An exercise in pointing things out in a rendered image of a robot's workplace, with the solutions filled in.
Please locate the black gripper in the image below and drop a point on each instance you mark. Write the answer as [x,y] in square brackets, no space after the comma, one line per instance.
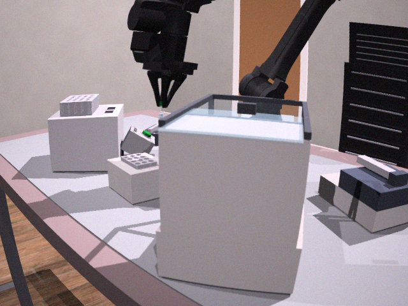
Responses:
[178,74]

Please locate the light grey bench mat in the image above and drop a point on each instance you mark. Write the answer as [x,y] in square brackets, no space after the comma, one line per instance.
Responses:
[342,263]

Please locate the green-capped test tube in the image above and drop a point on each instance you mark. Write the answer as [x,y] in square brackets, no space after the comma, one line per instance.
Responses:
[161,110]

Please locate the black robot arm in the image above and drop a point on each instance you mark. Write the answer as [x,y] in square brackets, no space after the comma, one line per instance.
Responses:
[153,16]

